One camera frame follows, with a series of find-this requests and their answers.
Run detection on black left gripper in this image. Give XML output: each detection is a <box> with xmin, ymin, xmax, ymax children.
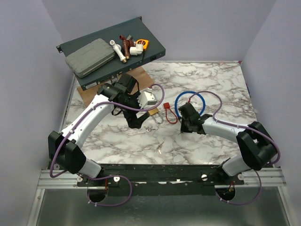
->
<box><xmin>118</xmin><ymin>92</ymin><xmax>150</xmax><ymax>129</ymax></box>

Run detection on brass padlock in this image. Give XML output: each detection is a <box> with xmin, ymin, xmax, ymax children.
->
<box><xmin>148</xmin><ymin>108</ymin><xmax>164</xmax><ymax>124</ymax></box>

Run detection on red cable seal lock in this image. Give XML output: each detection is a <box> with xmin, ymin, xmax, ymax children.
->
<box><xmin>163</xmin><ymin>102</ymin><xmax>178</xmax><ymax>124</ymax></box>

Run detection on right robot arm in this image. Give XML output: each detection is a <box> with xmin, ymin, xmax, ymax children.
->
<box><xmin>179</xmin><ymin>103</ymin><xmax>277</xmax><ymax>185</ymax></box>

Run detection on white pvc elbow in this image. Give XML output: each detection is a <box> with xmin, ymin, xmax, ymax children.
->
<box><xmin>129</xmin><ymin>44</ymin><xmax>143</xmax><ymax>56</ymax></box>

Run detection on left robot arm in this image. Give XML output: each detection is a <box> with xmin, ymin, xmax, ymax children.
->
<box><xmin>48</xmin><ymin>73</ymin><xmax>149</xmax><ymax>186</ymax></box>

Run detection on silver keys on table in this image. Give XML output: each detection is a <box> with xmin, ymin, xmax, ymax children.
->
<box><xmin>156</xmin><ymin>142</ymin><xmax>164</xmax><ymax>154</ymax></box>

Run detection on wooden board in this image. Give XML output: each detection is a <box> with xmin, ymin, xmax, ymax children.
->
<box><xmin>77</xmin><ymin>67</ymin><xmax>154</xmax><ymax>106</ymax></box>

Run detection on white pvc pipe fitting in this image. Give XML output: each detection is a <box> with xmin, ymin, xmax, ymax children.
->
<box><xmin>110</xmin><ymin>40</ymin><xmax>127</xmax><ymax>63</ymax></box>

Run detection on grey plastic tool case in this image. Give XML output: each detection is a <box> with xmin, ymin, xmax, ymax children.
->
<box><xmin>65</xmin><ymin>38</ymin><xmax>115</xmax><ymax>78</ymax></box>

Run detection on brown pipe valve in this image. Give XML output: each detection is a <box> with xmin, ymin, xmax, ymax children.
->
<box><xmin>119</xmin><ymin>35</ymin><xmax>135</xmax><ymax>59</ymax></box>

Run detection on yellow tape measure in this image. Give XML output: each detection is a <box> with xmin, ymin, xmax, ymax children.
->
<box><xmin>136</xmin><ymin>39</ymin><xmax>150</xmax><ymax>51</ymax></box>

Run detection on dark teal rack shelf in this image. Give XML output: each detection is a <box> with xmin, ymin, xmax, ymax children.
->
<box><xmin>57</xmin><ymin>17</ymin><xmax>166</xmax><ymax>90</ymax></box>

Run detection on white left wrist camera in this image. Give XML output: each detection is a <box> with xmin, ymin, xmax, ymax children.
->
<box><xmin>137</xmin><ymin>91</ymin><xmax>158</xmax><ymax>109</ymax></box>

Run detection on blue cable lock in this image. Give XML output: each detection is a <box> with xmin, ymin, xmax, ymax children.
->
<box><xmin>174</xmin><ymin>91</ymin><xmax>206</xmax><ymax>119</ymax></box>

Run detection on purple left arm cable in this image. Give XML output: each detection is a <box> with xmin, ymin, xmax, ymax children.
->
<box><xmin>49</xmin><ymin>84</ymin><xmax>165</xmax><ymax>207</ymax></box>

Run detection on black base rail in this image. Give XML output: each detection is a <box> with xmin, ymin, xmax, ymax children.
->
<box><xmin>77</xmin><ymin>164</ymin><xmax>244</xmax><ymax>196</ymax></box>

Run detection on aluminium extrusion rail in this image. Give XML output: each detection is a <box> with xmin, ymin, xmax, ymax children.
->
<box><xmin>38</xmin><ymin>168</ymin><xmax>287</xmax><ymax>189</ymax></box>

